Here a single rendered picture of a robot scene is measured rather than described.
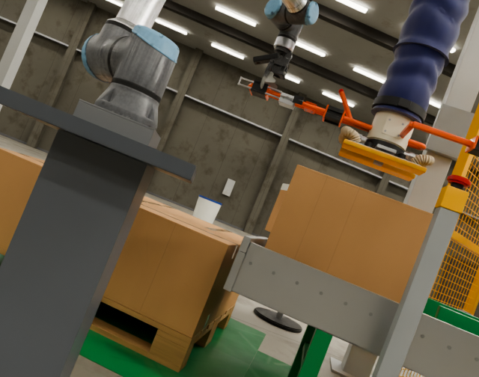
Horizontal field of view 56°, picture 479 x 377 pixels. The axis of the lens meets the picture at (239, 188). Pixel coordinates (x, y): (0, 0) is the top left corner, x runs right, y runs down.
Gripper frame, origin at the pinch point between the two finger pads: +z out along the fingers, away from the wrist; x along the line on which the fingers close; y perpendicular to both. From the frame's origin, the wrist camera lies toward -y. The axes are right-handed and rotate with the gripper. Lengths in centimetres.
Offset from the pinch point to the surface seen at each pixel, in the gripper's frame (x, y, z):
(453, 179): -49, 79, 21
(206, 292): -18, 14, 89
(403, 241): -17, 77, 42
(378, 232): -17, 67, 42
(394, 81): -6, 53, -20
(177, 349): -18, 12, 115
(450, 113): 92, 95, -49
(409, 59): -8, 55, -30
